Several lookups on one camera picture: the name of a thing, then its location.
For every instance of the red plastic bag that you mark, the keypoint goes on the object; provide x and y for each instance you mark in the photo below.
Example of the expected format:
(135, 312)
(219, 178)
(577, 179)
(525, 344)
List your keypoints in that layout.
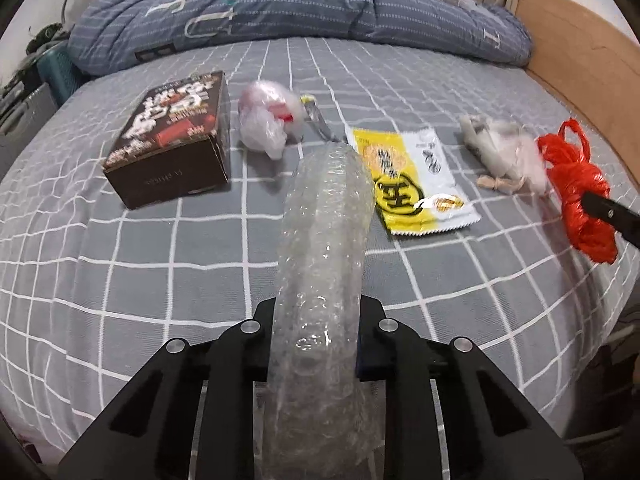
(575, 185)

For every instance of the blue striped quilt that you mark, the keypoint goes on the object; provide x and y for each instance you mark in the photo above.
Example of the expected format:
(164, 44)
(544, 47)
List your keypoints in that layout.
(300, 10)

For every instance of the dark brown chocolate box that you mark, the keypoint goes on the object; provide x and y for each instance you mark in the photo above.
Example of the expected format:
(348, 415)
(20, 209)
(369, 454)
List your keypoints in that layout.
(165, 160)

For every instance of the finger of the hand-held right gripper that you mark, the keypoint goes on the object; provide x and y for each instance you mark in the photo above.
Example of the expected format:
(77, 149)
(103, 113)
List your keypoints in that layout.
(612, 215)

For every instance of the grey suitcase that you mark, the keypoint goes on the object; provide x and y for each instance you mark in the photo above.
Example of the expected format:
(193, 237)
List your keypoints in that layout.
(25, 120)

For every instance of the wooden headboard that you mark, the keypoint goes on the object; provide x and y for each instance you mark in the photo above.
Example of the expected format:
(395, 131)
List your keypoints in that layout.
(585, 55)

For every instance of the white bag with paper tag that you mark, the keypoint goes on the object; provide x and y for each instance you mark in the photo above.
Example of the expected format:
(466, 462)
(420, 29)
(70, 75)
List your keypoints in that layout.
(505, 150)

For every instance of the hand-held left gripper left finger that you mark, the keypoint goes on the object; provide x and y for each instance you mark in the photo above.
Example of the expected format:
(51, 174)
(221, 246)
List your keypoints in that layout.
(262, 350)

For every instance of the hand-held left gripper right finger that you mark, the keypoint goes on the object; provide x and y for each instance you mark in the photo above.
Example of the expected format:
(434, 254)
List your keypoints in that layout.
(370, 350)

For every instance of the teal plastic crate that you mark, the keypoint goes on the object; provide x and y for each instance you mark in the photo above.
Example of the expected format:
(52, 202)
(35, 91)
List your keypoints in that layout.
(62, 75)

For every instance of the clear plastic bag pink contents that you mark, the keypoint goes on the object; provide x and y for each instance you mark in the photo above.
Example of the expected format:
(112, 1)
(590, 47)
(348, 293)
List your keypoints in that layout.
(265, 120)

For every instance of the clutter pile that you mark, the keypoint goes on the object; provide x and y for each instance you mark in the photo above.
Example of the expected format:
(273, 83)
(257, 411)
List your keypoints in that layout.
(35, 45)

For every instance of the yellow white snack wrapper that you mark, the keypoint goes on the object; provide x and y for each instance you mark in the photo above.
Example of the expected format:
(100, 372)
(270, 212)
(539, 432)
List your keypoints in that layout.
(400, 180)

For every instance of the clear bubble wrap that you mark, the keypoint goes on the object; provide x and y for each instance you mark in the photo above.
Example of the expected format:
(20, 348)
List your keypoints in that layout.
(320, 260)

